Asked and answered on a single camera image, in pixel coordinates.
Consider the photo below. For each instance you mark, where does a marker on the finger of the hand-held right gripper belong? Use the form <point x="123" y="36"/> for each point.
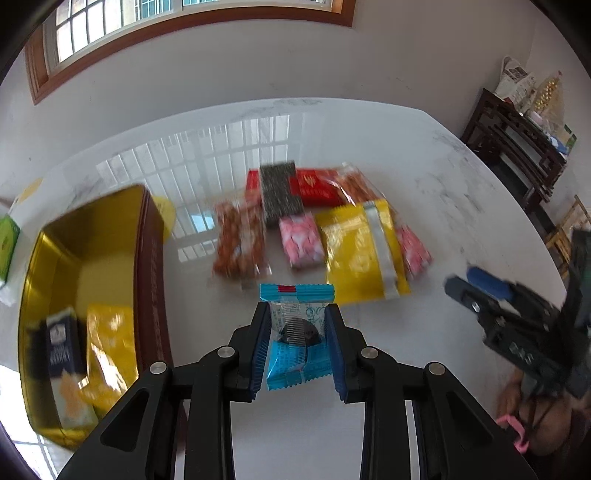
<point x="466" y="295"/>
<point x="489" y="284"/>

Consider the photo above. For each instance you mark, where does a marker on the dark blue and white packet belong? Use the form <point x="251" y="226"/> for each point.
<point x="64" y="350"/>

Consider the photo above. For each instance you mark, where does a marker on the blue snack packet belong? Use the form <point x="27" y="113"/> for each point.
<point x="295" y="364"/>

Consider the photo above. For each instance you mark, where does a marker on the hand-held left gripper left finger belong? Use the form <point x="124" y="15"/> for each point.
<point x="261" y="346"/>

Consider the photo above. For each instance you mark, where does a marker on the small yellow snack packet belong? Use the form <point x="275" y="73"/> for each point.
<point x="108" y="341"/>

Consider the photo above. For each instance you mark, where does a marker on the green snack package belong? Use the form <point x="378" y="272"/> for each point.
<point x="7" y="249"/>

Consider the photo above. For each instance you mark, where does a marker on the brown stool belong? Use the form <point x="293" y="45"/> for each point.
<point x="554" y="420"/>

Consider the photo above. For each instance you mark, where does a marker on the large yellow snack bag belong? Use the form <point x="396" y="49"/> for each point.
<point x="351" y="254"/>

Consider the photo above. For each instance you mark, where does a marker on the wooden framed window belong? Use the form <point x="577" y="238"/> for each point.
<point x="83" y="27"/>

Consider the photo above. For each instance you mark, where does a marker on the gold chocolate bouquet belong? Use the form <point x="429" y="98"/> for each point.
<point x="549" y="97"/>

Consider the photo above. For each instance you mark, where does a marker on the long orange peanut bar packet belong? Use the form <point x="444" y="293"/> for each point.
<point x="235" y="244"/>

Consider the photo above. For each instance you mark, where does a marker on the dark wooden side table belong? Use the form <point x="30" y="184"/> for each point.
<point x="512" y="134"/>

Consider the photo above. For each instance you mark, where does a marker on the folded newspaper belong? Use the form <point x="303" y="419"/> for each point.
<point x="517" y="81"/>

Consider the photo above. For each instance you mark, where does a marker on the clear orange snack packet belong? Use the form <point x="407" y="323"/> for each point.
<point x="358" y="187"/>

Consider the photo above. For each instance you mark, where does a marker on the black sesame bar packet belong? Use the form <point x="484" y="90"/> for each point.
<point x="279" y="194"/>

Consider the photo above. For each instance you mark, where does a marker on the red flat packet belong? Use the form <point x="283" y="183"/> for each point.
<point x="318" y="184"/>

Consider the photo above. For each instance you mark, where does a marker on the gold and maroon tin box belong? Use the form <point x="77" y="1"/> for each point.
<point x="152" y="277"/>

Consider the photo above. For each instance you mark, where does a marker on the light wooden chair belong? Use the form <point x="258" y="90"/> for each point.
<point x="561" y="240"/>

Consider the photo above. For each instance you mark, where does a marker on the pink plastic hook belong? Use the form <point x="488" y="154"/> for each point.
<point x="519" y="434"/>

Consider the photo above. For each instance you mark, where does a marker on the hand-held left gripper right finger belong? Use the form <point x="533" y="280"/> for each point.
<point x="334" y="350"/>

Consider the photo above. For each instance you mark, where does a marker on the pink snack packet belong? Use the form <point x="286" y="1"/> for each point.
<point x="300" y="240"/>
<point x="415" y="251"/>

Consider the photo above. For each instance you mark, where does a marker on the yellow round lid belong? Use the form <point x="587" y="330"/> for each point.
<point x="166" y="217"/>

